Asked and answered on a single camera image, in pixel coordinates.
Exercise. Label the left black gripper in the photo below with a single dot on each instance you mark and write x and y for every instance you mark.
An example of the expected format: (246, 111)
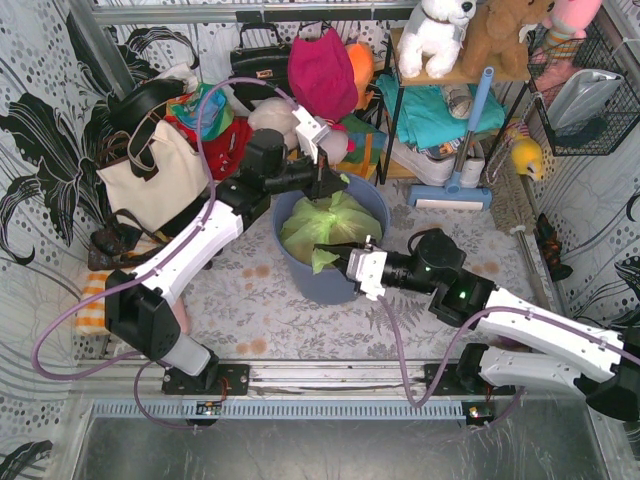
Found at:
(322, 175)

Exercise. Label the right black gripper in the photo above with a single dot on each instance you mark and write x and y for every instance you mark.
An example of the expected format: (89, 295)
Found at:
(399, 270)

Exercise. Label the green plastic trash bag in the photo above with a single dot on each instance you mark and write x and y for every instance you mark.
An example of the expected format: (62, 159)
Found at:
(337, 219)

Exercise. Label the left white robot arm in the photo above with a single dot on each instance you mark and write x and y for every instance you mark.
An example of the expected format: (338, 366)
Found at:
(138, 305)

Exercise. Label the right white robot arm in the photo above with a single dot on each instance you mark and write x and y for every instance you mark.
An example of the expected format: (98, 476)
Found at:
(596, 364)

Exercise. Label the blue grey trash bin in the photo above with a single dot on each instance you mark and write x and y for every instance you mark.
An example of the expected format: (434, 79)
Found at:
(329, 287)

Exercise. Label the magenta cloth bag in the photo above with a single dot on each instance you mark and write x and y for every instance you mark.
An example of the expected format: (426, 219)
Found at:
(321, 76)

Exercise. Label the cream canvas tote bag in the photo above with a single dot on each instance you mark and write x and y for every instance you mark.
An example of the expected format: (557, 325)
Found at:
(180, 178)

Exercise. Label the dark brown leather bag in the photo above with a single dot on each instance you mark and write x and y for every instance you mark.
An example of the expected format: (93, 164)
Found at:
(123, 243)

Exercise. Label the pink white plush pig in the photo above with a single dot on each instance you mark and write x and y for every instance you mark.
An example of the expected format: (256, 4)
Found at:
(336, 144)

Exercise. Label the rainbow striped cloth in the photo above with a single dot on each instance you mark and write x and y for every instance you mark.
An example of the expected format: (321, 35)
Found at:
(365, 147)

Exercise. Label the white plush lamb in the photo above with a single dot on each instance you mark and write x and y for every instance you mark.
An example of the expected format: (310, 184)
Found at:
(276, 114)

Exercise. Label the red garment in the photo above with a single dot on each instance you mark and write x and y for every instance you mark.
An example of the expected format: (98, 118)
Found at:
(225, 153)

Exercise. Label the teal folded cloth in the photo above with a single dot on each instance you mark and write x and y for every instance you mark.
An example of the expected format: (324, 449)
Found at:
(424, 120)

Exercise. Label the colourful patterned cloth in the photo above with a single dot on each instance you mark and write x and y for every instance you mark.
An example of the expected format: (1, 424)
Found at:
(215, 114)

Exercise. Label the black leather handbag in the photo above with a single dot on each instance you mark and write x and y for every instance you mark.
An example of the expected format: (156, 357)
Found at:
(268, 63)

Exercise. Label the pink plush cylinder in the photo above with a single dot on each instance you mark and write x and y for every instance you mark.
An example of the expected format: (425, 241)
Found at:
(179, 311)

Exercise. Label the white plush dog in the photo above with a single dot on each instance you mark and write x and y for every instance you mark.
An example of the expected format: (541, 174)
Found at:
(433, 36)

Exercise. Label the black round hat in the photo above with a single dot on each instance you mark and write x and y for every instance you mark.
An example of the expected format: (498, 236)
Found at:
(126, 114)

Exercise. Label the yellow plush duck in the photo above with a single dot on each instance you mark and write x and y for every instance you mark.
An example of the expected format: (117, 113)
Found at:
(526, 154)

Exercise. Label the black orange small toy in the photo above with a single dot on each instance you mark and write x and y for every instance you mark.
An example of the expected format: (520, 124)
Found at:
(550, 248)

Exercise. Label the brown teddy bear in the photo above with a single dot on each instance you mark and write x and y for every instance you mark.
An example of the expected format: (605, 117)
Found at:
(495, 30)

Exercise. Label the orange white checked towel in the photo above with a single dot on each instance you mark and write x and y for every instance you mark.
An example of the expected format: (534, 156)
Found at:
(90, 320)

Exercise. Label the silver foil pouch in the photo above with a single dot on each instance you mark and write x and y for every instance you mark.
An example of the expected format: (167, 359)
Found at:
(582, 97)

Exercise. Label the pink plush toy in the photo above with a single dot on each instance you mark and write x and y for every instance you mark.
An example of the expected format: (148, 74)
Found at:
(566, 27)

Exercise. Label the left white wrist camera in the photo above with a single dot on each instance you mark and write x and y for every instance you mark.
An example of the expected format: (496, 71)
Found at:
(310, 132)

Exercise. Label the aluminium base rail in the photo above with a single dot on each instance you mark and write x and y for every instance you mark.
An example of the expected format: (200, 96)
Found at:
(326, 390)

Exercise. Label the black wire basket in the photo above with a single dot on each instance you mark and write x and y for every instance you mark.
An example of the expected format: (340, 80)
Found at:
(602, 134)

